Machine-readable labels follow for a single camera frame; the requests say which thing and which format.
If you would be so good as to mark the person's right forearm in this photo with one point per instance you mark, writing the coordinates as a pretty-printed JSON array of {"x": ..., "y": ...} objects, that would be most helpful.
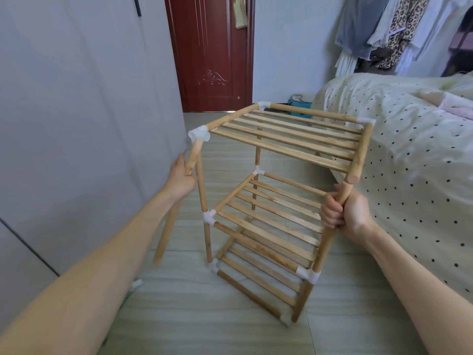
[{"x": 417, "y": 292}]

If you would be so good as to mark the person's right hand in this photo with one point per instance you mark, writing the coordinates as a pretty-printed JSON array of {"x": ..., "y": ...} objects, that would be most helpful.
[{"x": 353, "y": 216}]

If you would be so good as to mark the leopard print hanging garment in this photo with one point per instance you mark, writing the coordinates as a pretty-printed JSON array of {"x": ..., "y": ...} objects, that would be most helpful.
[{"x": 401, "y": 31}]

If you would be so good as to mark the dark hanging garment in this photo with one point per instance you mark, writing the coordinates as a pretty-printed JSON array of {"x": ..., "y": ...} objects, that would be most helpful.
[{"x": 460, "y": 51}]

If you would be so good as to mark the red-brown wooden door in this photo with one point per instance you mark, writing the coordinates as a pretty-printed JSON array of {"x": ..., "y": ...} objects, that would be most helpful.
[{"x": 210, "y": 51}]

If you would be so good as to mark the person's left forearm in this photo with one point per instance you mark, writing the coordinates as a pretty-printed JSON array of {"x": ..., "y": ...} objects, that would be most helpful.
[{"x": 92, "y": 277}]

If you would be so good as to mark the person's right thumb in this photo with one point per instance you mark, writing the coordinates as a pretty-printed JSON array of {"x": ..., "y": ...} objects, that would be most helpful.
[{"x": 350, "y": 197}]

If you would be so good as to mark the teal box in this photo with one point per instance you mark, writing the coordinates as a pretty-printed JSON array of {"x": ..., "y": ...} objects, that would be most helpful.
[{"x": 300, "y": 103}]

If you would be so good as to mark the bed with polka dot cover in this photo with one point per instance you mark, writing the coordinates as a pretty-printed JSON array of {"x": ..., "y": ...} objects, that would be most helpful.
[{"x": 410, "y": 162}]

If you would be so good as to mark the person's left thumb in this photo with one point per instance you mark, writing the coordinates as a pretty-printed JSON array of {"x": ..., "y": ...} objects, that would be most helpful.
[{"x": 181, "y": 161}]

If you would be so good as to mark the pale hanging garment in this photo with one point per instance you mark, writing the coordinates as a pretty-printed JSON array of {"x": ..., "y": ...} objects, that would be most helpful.
[{"x": 434, "y": 29}]

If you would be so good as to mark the wooden slatted shelf rack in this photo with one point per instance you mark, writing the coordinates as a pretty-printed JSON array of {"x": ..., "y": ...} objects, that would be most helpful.
[{"x": 295, "y": 138}]

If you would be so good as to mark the yellowish bag on door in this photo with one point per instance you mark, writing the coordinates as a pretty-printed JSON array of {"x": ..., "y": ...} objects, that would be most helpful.
[{"x": 241, "y": 12}]

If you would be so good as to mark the white hanging shirt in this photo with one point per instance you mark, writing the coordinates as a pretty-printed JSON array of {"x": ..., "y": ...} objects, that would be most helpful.
[{"x": 382, "y": 27}]

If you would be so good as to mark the grey hanging garment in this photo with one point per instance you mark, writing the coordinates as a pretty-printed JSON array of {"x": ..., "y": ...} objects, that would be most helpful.
[{"x": 356, "y": 23}]

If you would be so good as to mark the white pleated hanging garment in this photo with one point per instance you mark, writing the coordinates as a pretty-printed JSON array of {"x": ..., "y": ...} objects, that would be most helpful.
[{"x": 346, "y": 64}]

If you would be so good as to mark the wooden pole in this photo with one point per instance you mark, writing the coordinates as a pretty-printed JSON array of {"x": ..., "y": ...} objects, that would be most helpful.
[{"x": 168, "y": 232}]

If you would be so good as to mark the pink cloth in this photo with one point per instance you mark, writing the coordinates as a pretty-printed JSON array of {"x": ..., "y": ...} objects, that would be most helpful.
[{"x": 456, "y": 104}]

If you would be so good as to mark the grey wardrobe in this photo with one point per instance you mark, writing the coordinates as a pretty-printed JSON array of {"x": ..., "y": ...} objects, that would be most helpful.
[{"x": 74, "y": 107}]

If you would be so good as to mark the person's left hand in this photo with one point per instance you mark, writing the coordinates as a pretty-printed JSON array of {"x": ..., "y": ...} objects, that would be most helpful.
[{"x": 177, "y": 182}]

